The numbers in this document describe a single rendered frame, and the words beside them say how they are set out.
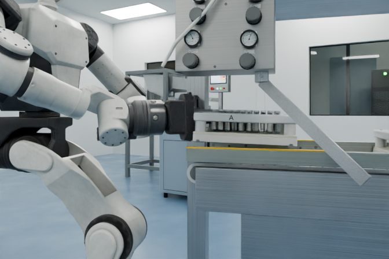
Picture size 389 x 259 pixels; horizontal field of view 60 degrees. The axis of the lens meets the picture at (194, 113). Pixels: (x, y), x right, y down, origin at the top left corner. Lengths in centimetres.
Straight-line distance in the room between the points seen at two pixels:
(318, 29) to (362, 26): 63
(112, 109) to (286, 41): 532
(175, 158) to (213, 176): 278
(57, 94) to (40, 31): 33
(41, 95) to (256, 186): 49
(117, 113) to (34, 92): 18
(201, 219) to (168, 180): 253
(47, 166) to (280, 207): 64
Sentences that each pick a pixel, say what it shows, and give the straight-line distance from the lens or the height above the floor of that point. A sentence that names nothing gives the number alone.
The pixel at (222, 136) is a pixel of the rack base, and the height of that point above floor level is 86.
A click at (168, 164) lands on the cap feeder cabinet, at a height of 37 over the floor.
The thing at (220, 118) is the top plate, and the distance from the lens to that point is 81.
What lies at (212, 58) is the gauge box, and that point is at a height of 103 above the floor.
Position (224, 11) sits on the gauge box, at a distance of 77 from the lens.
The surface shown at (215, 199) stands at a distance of 79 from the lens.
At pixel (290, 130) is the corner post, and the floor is 87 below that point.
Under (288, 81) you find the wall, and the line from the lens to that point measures 589.
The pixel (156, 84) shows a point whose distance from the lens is 466.
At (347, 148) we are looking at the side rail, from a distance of 105.
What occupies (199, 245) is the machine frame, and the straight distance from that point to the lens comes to 115.
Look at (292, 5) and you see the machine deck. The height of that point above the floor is 121.
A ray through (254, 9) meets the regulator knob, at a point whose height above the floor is 113.
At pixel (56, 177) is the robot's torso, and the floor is 73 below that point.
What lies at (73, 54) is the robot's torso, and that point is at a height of 109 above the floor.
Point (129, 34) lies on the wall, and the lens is 763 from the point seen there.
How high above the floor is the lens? 92
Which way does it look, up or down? level
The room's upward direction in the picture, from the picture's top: straight up
